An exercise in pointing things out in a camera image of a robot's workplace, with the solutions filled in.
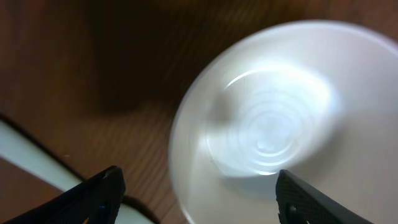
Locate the mint green plastic spoon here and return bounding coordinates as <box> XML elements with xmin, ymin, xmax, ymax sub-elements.
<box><xmin>1</xmin><ymin>119</ymin><xmax>158</xmax><ymax>224</ymax></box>

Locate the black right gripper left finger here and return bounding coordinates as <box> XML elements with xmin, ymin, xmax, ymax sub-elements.
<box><xmin>6</xmin><ymin>166</ymin><xmax>126</xmax><ymax>224</ymax></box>

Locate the white plastic bowl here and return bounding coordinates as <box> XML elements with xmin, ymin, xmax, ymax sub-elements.
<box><xmin>169</xmin><ymin>21</ymin><xmax>397</xmax><ymax>223</ymax></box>

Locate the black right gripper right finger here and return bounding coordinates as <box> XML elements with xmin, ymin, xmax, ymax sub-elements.
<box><xmin>275</xmin><ymin>170</ymin><xmax>372</xmax><ymax>224</ymax></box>

